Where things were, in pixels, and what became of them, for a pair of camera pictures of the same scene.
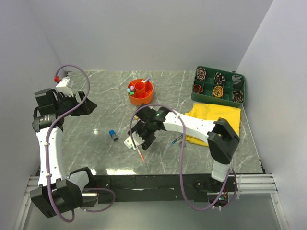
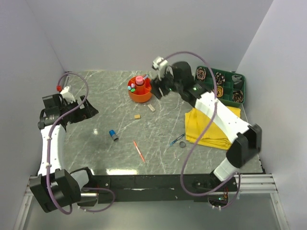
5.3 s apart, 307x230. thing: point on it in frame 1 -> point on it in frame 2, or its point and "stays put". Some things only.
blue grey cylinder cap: [113, 135] stays put
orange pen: [141, 155] stays put
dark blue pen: [179, 138] stays put
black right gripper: [147, 141] -> [157, 84]
